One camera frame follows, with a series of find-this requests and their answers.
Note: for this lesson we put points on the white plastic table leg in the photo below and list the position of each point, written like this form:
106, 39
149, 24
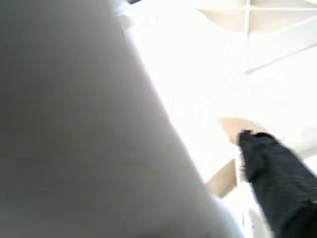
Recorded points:
74, 124

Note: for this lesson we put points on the white plastic table top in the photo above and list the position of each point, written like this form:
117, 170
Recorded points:
210, 74

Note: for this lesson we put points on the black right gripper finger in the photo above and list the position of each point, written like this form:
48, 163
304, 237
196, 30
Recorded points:
284, 193

